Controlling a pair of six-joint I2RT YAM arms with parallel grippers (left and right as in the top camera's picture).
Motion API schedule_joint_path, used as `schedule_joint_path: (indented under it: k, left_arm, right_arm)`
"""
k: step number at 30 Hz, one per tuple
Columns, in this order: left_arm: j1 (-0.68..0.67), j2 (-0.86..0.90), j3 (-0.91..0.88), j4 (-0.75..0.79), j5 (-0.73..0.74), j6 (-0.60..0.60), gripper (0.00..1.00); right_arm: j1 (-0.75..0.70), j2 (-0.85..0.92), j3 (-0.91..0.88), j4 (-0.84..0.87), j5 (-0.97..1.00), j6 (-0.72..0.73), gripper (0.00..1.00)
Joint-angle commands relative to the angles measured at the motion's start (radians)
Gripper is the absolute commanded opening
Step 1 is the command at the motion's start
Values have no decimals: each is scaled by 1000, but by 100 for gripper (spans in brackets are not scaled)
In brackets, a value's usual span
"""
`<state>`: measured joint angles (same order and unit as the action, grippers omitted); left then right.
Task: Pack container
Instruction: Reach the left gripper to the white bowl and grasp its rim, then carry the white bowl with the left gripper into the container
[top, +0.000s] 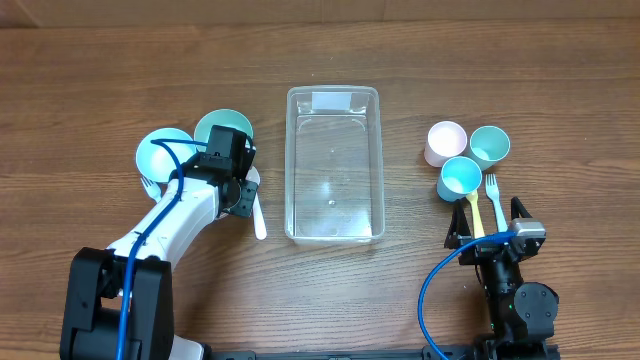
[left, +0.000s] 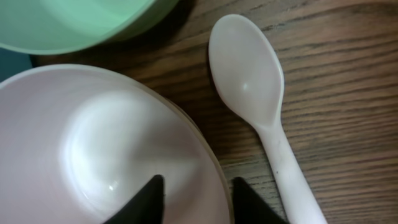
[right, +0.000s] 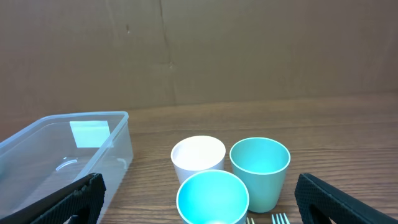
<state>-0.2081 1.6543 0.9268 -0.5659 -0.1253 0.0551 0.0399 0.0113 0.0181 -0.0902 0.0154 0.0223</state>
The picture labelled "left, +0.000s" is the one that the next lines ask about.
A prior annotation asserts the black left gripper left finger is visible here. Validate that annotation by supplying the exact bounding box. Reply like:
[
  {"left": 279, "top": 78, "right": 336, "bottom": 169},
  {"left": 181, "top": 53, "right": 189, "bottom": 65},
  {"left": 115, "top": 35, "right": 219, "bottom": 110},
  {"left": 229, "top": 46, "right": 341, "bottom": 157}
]
[{"left": 104, "top": 174, "right": 165, "bottom": 224}]

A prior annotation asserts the green plastic bowl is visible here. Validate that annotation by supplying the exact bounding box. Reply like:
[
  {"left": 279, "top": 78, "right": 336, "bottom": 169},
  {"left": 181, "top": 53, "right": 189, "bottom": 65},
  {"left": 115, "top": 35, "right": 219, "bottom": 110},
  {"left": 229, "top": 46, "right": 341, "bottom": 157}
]
[{"left": 1, "top": 0, "right": 178, "bottom": 55}]

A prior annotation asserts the white plastic bowl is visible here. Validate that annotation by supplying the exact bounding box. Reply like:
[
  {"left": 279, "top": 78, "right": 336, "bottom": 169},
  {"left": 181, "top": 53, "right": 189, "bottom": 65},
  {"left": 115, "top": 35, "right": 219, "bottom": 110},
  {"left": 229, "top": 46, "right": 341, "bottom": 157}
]
[{"left": 1, "top": 64, "right": 233, "bottom": 223}]

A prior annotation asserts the white plastic spoon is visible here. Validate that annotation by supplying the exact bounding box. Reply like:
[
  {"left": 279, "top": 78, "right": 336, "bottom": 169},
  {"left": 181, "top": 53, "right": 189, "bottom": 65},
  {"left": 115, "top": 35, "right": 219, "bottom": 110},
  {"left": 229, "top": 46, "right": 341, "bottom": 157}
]
[{"left": 208, "top": 14, "right": 326, "bottom": 223}]

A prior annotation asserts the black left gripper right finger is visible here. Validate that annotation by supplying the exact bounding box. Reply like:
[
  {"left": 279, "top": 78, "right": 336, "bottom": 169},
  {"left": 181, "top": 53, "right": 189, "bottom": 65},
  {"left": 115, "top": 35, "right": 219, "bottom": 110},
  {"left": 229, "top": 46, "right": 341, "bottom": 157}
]
[{"left": 232, "top": 177, "right": 288, "bottom": 224}]

